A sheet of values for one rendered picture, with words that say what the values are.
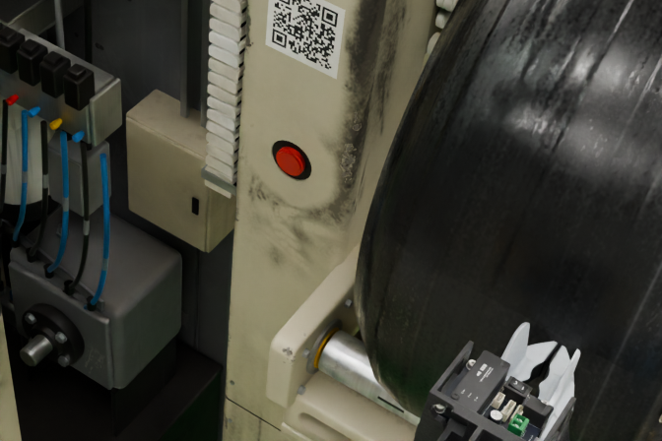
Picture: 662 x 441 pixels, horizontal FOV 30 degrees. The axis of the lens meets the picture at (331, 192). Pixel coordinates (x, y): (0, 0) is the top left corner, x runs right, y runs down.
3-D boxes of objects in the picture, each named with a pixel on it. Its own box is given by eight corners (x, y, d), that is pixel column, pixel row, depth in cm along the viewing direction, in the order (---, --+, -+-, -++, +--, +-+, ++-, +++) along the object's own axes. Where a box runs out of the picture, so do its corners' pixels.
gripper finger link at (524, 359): (578, 297, 80) (519, 381, 73) (553, 359, 84) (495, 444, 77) (535, 276, 81) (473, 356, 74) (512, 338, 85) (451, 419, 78)
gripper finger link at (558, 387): (623, 320, 79) (566, 408, 72) (595, 382, 83) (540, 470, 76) (578, 297, 80) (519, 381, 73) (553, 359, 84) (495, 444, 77)
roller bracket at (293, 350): (263, 400, 123) (268, 340, 116) (452, 176, 148) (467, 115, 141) (291, 416, 122) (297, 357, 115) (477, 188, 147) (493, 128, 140)
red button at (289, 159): (274, 167, 118) (276, 145, 116) (284, 157, 119) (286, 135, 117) (299, 181, 117) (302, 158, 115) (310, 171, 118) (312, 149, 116)
